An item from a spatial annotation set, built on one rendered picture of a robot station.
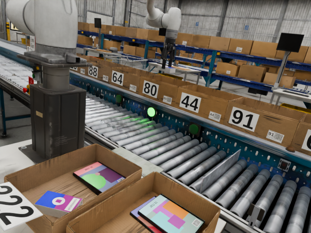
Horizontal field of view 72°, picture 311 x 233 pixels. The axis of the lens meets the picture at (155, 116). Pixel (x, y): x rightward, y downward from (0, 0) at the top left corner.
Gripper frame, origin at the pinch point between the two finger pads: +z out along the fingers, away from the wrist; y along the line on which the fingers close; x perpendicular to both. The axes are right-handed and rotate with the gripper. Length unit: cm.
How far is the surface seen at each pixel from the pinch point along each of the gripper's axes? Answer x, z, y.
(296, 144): -100, 25, -8
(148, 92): 7.8, 23.4, -8.4
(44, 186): -35, 41, -111
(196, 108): -37.5, 23.6, -8.3
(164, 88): -7.7, 16.2, -8.2
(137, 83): 22.2, 19.3, -8.1
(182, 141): -41, 43, -25
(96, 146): -31, 34, -86
